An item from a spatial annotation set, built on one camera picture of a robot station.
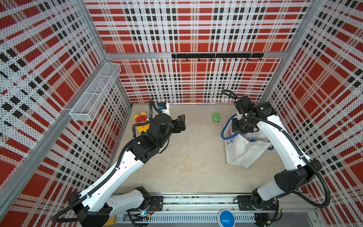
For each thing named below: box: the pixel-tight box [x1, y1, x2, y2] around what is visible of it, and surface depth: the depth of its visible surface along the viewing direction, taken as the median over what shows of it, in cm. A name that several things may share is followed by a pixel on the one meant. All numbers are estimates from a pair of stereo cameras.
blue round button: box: [217, 209, 236, 227], surface depth 69 cm
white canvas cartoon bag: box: [221, 113, 275, 168], surface depth 79 cm
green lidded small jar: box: [211, 112, 222, 124], surface depth 110 cm
